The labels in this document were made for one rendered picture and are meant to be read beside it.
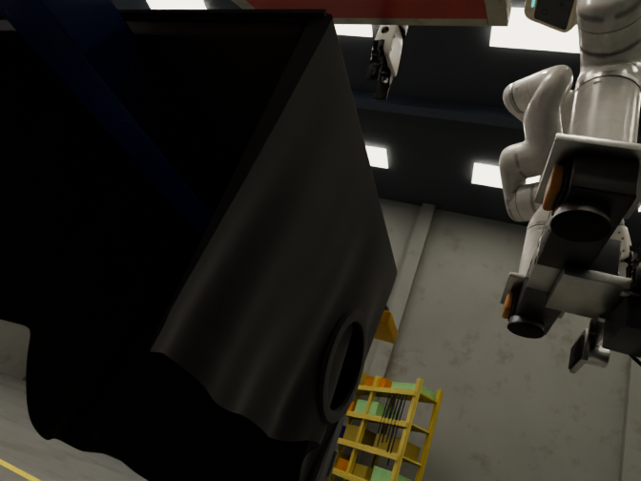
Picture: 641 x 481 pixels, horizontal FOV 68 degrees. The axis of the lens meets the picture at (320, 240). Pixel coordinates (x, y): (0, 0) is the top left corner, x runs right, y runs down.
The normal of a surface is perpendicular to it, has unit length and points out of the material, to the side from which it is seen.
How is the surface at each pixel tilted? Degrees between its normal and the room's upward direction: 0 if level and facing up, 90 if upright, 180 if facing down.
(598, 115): 90
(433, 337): 90
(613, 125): 90
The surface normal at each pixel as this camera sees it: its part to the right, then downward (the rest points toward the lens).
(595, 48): -0.63, 0.76
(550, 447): -0.19, -0.49
